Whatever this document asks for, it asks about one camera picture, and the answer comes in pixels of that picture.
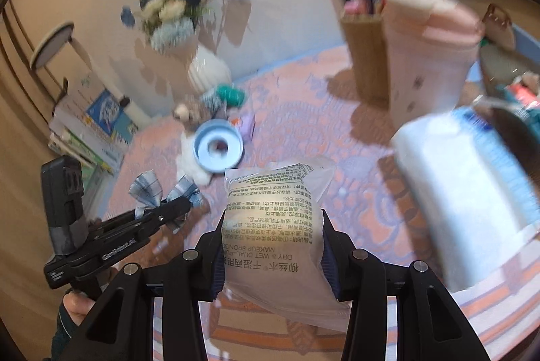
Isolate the stack of books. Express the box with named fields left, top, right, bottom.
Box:
left=47, top=71, right=140, bottom=193

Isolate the blue plaid fabric bow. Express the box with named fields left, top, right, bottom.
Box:
left=128, top=170, right=203, bottom=219

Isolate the teal soft pouch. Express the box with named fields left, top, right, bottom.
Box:
left=200, top=84, right=246, bottom=112

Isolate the white ribbed flower vase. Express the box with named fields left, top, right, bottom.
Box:
left=187, top=36, right=233, bottom=95

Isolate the brown leather handbag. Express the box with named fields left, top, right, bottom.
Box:
left=482, top=4, right=516, bottom=51

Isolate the white tissue pack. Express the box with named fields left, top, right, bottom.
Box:
left=391, top=107, right=539, bottom=291

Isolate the white makeup sponge bag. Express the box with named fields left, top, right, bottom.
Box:
left=221, top=156, right=351, bottom=332

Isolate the pink lidded bin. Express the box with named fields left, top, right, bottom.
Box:
left=382, top=0, right=484, bottom=129

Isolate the wooden pen holder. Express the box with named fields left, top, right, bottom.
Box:
left=341, top=13, right=390, bottom=109

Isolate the purple wet wipes pack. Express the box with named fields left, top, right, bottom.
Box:
left=229, top=112, right=255, bottom=142

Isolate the white plush toy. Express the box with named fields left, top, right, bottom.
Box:
left=176, top=133, right=212, bottom=187

